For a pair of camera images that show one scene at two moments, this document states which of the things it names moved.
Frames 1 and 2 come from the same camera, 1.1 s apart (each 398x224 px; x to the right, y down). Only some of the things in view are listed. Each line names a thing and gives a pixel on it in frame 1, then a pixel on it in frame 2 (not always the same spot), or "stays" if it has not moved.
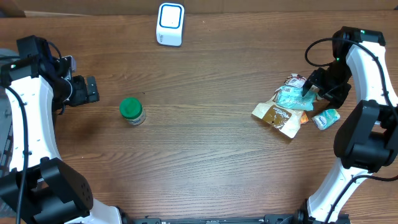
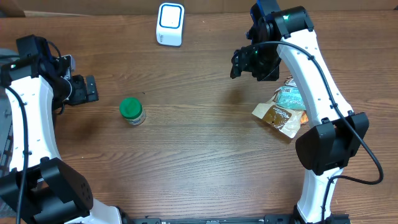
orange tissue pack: x=304 y=117 stays
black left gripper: x=83 y=97 stays
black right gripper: x=338 y=96 to x=272 y=73
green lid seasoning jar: x=132 y=110 stays
